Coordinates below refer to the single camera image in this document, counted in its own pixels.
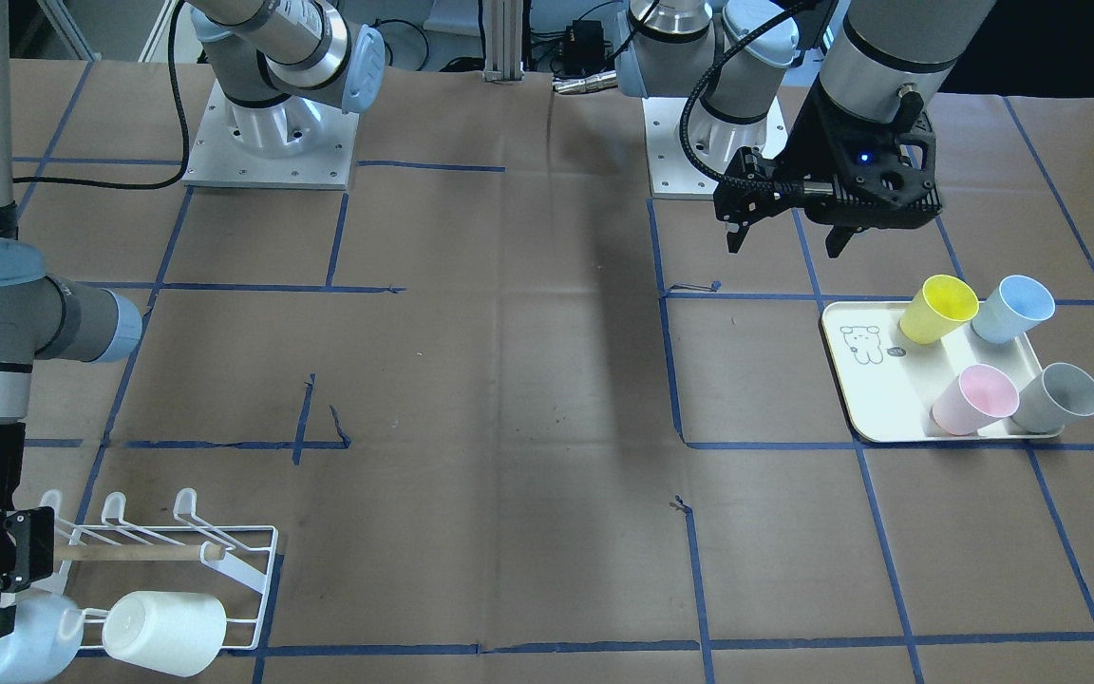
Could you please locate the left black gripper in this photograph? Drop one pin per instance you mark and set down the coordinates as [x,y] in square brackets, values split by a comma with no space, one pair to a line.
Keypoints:
[809,143]

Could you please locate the light blue plastic cup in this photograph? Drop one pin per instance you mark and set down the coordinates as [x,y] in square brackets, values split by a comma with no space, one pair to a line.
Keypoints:
[48,631]

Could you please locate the white plastic cup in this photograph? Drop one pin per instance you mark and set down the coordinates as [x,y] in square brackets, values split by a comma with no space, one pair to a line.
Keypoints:
[176,633]

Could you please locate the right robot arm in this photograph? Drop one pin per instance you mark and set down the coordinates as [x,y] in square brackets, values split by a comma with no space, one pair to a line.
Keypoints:
[292,48]

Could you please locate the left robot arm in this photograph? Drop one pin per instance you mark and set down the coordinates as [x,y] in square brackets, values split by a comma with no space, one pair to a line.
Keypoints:
[731,60]

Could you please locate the yellow plastic cup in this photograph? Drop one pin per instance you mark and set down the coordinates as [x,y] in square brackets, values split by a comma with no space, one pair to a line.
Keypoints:
[941,306]

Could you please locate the light blue cup far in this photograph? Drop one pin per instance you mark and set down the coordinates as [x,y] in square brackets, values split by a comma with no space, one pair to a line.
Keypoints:
[1019,304]

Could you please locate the pink plastic cup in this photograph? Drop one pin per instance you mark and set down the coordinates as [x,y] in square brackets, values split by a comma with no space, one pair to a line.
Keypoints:
[978,397]

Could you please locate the grey plastic cup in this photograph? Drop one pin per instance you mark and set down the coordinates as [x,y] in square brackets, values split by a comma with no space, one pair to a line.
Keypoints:
[1059,395]

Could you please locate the cream rabbit tray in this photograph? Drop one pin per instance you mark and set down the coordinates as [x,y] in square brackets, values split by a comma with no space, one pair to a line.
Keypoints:
[889,383]

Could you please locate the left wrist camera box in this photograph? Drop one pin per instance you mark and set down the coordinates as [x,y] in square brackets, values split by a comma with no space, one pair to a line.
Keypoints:
[754,188]

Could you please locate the white wire cup rack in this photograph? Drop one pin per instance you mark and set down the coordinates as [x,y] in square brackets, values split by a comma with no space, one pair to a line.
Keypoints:
[237,563]

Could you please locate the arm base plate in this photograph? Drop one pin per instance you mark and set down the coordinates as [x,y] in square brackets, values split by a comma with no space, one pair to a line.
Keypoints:
[673,177]
[296,144]

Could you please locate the aluminium frame post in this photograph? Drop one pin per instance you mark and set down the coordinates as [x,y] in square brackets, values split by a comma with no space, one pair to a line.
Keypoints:
[502,40]

